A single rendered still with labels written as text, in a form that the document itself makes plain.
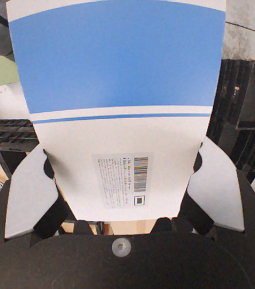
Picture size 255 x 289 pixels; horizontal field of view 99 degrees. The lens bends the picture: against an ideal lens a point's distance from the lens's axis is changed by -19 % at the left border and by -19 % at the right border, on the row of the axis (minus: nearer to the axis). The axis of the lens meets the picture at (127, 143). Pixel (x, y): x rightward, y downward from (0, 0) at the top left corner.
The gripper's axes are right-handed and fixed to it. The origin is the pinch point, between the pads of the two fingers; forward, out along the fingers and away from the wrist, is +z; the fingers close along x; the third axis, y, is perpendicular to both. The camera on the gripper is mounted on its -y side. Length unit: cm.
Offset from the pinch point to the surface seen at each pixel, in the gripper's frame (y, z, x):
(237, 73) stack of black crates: -5, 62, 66
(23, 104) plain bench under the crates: 5, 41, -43
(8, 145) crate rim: 11.7, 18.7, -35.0
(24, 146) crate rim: 12.3, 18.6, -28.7
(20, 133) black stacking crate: 12.6, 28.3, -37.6
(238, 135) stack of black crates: 43, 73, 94
